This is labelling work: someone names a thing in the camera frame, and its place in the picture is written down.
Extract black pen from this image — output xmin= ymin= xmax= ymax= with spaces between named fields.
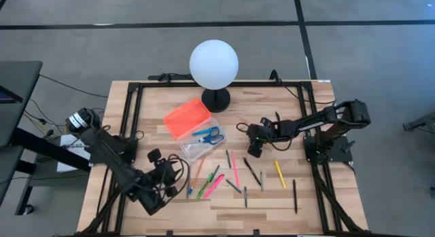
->
xmin=243 ymin=157 xmax=262 ymax=187
xmin=292 ymin=179 xmax=299 ymax=215

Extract thin pink pen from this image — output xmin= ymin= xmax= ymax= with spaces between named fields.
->
xmin=230 ymin=151 xmax=241 ymax=189

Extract black power cable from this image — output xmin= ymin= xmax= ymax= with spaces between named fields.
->
xmin=269 ymin=69 xmax=337 ymax=106

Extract orange pencil with blue eraser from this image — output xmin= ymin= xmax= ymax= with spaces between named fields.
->
xmin=188 ymin=156 xmax=207 ymax=196

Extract thick black cable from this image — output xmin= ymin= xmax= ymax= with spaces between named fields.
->
xmin=165 ymin=153 xmax=192 ymax=197

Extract black cable with plug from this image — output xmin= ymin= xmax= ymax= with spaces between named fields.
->
xmin=147 ymin=72 xmax=195 ymax=84

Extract pink highlighter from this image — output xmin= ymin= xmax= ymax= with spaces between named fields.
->
xmin=203 ymin=173 xmax=226 ymax=200

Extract clear box with orange lid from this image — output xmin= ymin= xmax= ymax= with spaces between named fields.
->
xmin=162 ymin=97 xmax=228 ymax=162

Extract green highlighter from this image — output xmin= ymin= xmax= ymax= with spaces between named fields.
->
xmin=196 ymin=172 xmax=215 ymax=201

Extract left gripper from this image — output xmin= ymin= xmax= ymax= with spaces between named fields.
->
xmin=146 ymin=147 xmax=186 ymax=199

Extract blue handled scissors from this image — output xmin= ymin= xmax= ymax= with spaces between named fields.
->
xmin=186 ymin=126 xmax=226 ymax=151

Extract white globe table lamp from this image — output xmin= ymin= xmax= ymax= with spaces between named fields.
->
xmin=188 ymin=39 xmax=240 ymax=113

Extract black stand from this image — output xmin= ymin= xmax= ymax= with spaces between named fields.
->
xmin=402 ymin=111 xmax=435 ymax=133

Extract black desk beam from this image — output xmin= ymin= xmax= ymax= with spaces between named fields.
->
xmin=9 ymin=127 xmax=92 ymax=172

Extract yellow highlighter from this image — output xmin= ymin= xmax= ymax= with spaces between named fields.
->
xmin=273 ymin=158 xmax=288 ymax=190

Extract white paper box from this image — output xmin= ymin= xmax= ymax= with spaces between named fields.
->
xmin=56 ymin=133 xmax=92 ymax=174

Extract grey desk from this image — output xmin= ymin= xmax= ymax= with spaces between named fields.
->
xmin=0 ymin=60 xmax=44 ymax=148

